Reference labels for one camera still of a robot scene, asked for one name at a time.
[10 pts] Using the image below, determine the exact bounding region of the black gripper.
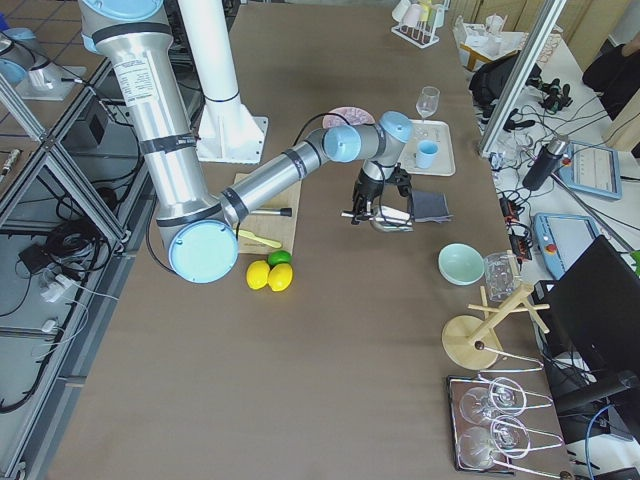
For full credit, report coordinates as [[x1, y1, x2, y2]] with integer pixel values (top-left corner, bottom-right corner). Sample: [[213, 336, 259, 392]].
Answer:
[[351, 165, 410, 225]]

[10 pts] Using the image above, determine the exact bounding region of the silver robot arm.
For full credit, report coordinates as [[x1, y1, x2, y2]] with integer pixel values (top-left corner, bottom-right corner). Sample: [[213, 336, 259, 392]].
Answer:
[[80, 1, 413, 283], [1, 27, 66, 101]]

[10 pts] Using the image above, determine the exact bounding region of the blue cup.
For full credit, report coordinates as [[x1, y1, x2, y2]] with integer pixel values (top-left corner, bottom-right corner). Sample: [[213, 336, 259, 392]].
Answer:
[[415, 140, 439, 169]]

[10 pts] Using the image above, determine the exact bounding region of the pile of clear ice cubes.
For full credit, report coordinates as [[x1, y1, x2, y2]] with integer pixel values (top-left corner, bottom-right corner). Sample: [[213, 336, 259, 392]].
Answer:
[[332, 107, 371, 125]]

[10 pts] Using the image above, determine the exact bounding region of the wooden cup tree stand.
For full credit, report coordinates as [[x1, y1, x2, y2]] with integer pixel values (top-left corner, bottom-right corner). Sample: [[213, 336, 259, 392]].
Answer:
[[442, 280, 549, 371]]

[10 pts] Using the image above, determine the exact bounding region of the pink plastic cup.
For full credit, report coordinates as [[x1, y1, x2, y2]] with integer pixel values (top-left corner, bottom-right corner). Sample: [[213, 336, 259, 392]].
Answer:
[[392, 0, 423, 28]]

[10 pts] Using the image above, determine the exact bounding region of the yellow plastic cup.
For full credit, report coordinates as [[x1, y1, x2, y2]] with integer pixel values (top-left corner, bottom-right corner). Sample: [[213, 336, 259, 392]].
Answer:
[[418, 0, 432, 23]]

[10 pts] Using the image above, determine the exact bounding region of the grey folded cloth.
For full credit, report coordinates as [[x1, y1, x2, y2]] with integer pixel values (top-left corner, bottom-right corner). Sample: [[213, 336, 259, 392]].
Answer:
[[411, 190, 452, 223]]

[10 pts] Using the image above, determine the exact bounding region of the steel muddler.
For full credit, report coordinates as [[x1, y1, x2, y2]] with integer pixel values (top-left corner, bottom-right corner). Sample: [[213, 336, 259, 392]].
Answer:
[[251, 207, 293, 217]]

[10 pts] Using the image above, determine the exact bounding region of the bamboo cutting board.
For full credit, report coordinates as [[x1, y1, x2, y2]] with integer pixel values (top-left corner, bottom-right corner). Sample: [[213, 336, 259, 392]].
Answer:
[[239, 182, 302, 255]]

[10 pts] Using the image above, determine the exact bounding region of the cream serving tray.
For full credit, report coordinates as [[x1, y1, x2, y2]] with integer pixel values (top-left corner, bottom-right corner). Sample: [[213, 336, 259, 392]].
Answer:
[[399, 119, 456, 176]]

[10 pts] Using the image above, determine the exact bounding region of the pink bowl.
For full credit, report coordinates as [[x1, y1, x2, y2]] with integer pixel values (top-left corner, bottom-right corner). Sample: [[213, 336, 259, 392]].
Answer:
[[321, 105, 375, 129]]

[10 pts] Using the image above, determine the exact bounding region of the yellow plastic knife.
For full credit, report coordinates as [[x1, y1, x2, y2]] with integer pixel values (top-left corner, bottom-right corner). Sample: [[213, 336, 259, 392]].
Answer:
[[238, 229, 282, 249]]

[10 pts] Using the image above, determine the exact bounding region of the green lime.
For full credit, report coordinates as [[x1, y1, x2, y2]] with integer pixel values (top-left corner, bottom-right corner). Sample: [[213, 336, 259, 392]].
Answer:
[[267, 250, 292, 267]]

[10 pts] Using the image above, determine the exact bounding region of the yellow lemon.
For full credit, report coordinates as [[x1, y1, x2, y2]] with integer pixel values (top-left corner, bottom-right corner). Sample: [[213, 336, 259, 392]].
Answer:
[[245, 260, 271, 290], [267, 263, 293, 292]]

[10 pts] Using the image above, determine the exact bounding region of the green bowl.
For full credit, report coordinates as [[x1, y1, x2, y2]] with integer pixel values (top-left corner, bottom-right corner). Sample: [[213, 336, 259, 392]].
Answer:
[[438, 243, 485, 286]]

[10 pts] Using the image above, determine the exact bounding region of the clear wine glass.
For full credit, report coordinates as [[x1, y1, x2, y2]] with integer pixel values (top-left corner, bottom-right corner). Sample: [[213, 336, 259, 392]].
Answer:
[[415, 86, 440, 121]]

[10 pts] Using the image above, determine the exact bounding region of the clear glass mug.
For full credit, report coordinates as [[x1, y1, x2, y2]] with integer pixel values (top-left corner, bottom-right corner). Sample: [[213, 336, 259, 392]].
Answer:
[[484, 251, 520, 302]]

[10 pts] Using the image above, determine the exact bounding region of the black bag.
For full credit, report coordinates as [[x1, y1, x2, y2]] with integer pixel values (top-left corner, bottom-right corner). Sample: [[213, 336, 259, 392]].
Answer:
[[469, 53, 519, 119]]

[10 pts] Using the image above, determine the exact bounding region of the black thermos bottle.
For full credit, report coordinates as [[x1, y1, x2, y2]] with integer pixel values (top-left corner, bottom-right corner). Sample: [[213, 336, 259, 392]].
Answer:
[[522, 134, 570, 191]]

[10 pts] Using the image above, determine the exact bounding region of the white cardboard box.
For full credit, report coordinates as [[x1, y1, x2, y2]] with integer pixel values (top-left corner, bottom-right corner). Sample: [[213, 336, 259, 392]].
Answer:
[[452, 16, 527, 72]]

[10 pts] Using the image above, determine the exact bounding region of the blue teach pendant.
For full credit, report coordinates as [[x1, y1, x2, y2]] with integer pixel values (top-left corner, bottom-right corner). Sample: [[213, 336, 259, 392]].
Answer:
[[558, 141, 622, 200], [533, 213, 599, 279]]

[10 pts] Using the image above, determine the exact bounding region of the dark glass holder tray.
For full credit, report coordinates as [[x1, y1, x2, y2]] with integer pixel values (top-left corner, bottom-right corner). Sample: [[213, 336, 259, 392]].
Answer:
[[447, 376, 515, 477]]

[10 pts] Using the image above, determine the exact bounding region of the upside-down wine glass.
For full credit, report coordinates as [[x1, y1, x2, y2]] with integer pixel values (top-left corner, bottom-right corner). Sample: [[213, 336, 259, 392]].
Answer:
[[459, 377, 527, 425], [457, 415, 531, 471]]

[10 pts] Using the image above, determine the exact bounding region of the black computer monitor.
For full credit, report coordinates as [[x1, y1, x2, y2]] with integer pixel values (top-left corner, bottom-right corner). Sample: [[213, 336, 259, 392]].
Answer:
[[544, 236, 639, 438]]

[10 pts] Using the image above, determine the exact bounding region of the person in dark clothes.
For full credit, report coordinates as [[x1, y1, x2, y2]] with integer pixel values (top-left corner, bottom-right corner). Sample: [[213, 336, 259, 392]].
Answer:
[[582, 44, 639, 119]]

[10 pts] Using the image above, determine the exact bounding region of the white pedestal column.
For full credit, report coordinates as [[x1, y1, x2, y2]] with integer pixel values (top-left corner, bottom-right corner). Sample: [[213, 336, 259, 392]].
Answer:
[[179, 0, 268, 164]]

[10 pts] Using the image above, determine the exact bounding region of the white wire cup rack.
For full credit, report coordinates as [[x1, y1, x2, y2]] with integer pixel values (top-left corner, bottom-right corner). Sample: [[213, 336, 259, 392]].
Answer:
[[391, 1, 449, 49]]

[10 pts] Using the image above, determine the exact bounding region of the aluminium frame post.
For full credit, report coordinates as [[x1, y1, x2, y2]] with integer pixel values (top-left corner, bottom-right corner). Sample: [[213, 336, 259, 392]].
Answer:
[[478, 0, 566, 158]]

